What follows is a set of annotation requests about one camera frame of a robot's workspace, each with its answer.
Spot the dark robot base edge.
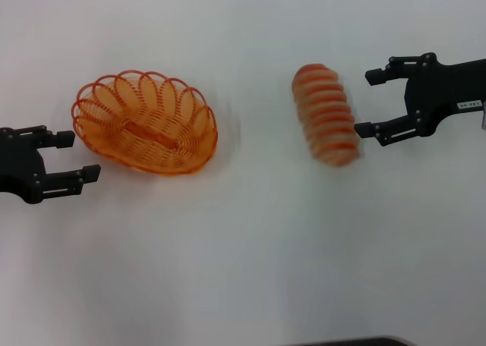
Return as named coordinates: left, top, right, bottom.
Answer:
left=333, top=335, right=415, bottom=346

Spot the orange striped bread loaf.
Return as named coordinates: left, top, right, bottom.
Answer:
left=291, top=63, right=361, bottom=168

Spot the orange woven wire basket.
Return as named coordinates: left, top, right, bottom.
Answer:
left=71, top=69, right=219, bottom=177

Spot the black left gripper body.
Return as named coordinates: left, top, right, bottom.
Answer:
left=0, top=127, right=49, bottom=205

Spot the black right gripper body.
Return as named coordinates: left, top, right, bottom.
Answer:
left=403, top=58, right=486, bottom=138

